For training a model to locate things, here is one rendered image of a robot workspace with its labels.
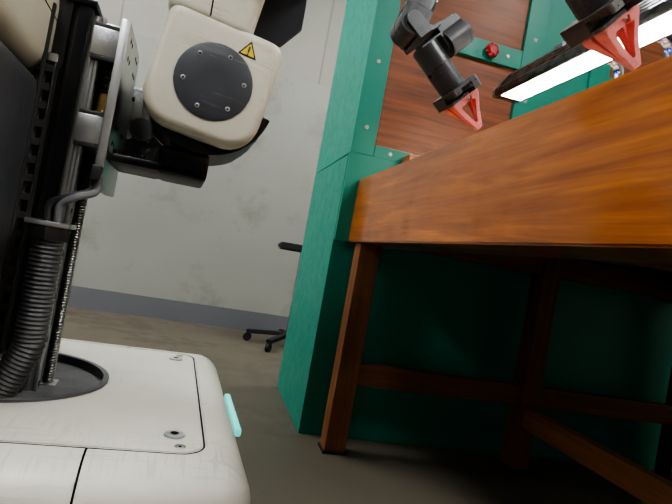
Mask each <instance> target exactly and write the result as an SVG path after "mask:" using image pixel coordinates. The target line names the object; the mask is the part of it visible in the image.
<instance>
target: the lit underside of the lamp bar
mask: <svg viewBox="0 0 672 504"><path fill-rule="evenodd" d="M671 33H672V11H670V12H668V13H666V14H664V15H662V16H660V17H658V18H656V19H654V20H652V21H650V22H648V23H646V24H644V25H642V26H640V27H639V47H642V46H644V45H646V44H648V43H651V42H653V41H655V40H657V39H660V38H662V37H664V36H666V35H668V34H671ZM610 60H612V59H610V58H608V57H606V56H604V55H601V54H599V53H597V52H595V51H590V52H588V53H586V54H584V55H582V56H580V57H578V58H576V59H574V60H571V61H569V62H567V63H565V64H563V65H561V66H559V67H557V68H555V69H553V70H551V71H549V72H547V73H545V74H543V75H541V76H539V77H537V78H535V79H533V80H531V81H529V82H527V83H525V84H523V85H521V86H519V87H517V88H515V89H513V90H511V91H509V92H507V93H505V94H503V95H502V96H504V97H508V98H512V99H515V100H519V101H521V100H523V99H525V98H528V97H530V96H532V95H534V94H537V93H539V92H541V91H543V90H546V89H548V88H550V87H552V86H554V85H557V84H559V83H561V82H563V81H566V80H568V79H570V78H572V77H575V76H577V75H579V74H581V73H584V72H586V71H588V70H590V69H592V68H595V67H597V66H599V65H601V64H604V63H606V62H608V61H610Z"/></svg>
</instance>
